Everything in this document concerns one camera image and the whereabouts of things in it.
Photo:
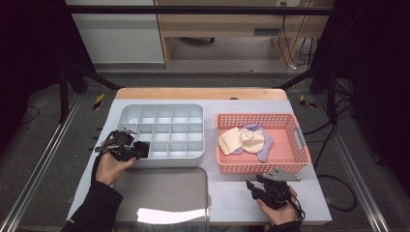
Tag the black sock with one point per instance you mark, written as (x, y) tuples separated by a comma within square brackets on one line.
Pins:
[(146, 150)]

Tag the wooden table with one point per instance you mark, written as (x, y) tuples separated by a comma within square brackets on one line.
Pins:
[(193, 93)]

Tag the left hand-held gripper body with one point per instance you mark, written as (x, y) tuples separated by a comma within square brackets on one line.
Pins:
[(122, 145)]

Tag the black metal stand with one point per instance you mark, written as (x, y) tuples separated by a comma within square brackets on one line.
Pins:
[(332, 93), (64, 93)]

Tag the cream sock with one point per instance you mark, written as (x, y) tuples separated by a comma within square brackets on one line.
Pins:
[(254, 141), (230, 140)]

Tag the white divided storage box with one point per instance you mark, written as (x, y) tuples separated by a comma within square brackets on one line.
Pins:
[(174, 162)]

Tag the black crossbar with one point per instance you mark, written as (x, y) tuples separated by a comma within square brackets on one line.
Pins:
[(193, 10)]

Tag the black curtain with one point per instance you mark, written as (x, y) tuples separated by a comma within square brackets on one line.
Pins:
[(380, 64), (25, 48)]

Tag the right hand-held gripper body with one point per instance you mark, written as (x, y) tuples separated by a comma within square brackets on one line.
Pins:
[(275, 193)]

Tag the white cabinet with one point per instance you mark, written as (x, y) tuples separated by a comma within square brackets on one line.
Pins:
[(119, 38)]

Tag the metal floor rail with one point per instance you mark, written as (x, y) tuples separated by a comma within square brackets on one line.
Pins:
[(354, 174), (35, 174)]

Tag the person's right hand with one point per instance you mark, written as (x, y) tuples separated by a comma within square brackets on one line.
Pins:
[(283, 216)]

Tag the yellow black tape strip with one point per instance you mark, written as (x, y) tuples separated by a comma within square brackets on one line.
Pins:
[(99, 101), (304, 101)]

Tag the person's left hand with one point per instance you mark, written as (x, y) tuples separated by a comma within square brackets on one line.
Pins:
[(111, 169)]

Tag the pink perforated plastic basket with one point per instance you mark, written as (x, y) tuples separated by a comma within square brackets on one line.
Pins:
[(283, 151)]

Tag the purple sock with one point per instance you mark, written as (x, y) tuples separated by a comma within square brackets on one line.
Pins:
[(266, 145), (238, 151)]

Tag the metal tray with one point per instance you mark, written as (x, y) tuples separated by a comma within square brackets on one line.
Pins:
[(167, 187)]

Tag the light wooden desk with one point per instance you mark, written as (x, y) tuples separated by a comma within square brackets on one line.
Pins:
[(225, 24)]

